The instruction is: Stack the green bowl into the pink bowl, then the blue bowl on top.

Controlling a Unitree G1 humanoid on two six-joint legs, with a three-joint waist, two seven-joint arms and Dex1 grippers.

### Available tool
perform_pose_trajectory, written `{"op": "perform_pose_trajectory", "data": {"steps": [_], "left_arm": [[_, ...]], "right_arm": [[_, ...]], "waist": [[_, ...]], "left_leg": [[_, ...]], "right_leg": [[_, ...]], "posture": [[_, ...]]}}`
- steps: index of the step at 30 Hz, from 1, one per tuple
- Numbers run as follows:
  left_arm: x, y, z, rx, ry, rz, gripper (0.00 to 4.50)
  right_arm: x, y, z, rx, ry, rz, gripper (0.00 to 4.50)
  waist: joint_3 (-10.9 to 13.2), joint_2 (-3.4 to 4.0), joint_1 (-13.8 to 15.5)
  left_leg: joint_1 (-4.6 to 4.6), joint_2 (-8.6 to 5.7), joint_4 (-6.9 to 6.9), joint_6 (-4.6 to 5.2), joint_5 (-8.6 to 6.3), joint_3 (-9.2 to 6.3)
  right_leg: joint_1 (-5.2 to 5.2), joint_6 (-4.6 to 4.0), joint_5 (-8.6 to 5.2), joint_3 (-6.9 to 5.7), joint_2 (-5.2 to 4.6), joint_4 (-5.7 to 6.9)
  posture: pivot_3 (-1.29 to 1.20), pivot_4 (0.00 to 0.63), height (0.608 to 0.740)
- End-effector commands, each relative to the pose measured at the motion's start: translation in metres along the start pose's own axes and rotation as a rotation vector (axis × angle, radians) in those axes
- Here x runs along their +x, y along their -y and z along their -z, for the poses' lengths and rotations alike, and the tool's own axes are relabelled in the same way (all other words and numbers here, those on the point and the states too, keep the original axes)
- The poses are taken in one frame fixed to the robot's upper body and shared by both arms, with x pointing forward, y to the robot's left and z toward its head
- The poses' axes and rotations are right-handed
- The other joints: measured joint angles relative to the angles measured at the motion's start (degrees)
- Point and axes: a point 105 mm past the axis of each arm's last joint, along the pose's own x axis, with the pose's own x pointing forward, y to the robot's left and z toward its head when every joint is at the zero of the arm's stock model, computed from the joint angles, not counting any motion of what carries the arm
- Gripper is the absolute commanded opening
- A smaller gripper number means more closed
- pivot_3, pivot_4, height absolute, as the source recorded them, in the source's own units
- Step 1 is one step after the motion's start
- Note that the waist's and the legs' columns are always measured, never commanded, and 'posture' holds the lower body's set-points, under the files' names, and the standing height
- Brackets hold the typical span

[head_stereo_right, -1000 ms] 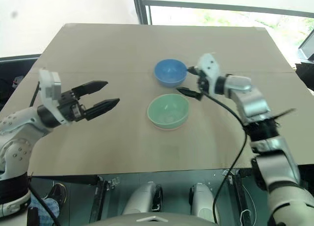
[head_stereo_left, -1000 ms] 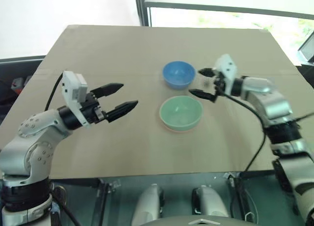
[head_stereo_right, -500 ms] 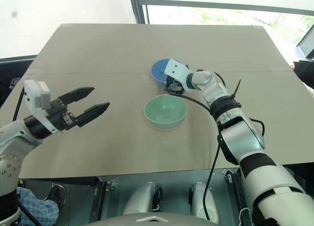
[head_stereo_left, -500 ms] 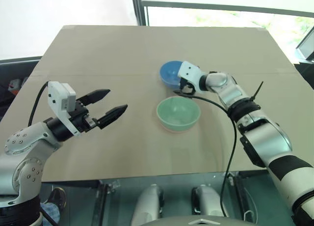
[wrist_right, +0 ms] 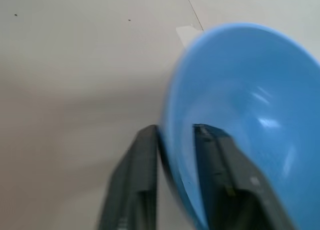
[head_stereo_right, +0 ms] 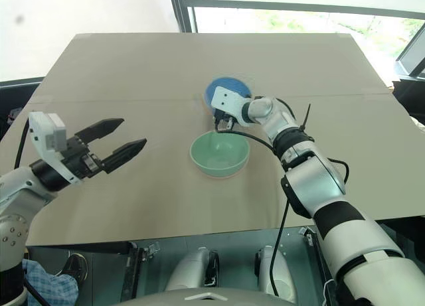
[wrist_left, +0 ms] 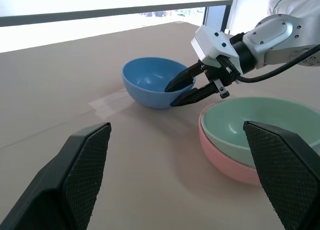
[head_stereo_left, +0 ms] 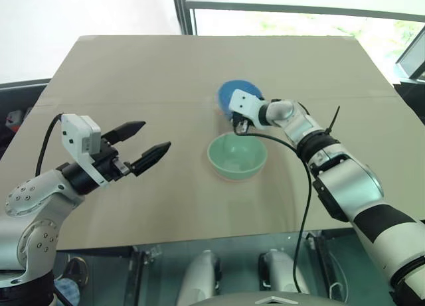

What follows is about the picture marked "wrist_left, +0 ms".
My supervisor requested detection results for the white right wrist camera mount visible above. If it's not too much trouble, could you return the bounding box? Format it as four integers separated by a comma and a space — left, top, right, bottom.
190, 24, 240, 66

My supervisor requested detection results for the pink bowl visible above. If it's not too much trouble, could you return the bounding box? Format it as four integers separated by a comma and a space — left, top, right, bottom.
198, 102, 264, 187

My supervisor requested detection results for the green bowl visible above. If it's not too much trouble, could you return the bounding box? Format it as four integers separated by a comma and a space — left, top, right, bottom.
201, 97, 320, 169

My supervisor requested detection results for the dark grey window frame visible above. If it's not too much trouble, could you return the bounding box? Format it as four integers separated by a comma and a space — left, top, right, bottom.
0, 0, 234, 34

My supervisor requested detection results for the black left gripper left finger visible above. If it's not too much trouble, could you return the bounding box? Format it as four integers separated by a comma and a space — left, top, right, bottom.
0, 122, 112, 230

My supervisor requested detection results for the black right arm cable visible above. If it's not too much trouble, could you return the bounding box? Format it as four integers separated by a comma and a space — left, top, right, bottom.
234, 43, 320, 84

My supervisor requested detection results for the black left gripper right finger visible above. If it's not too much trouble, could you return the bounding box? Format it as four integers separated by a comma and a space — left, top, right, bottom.
243, 120, 320, 230

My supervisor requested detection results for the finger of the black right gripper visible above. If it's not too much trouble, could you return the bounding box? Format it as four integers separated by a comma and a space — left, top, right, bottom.
164, 63, 205, 93
169, 83, 219, 108

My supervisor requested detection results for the blue bowl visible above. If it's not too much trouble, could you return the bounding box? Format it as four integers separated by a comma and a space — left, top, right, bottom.
121, 56, 197, 110

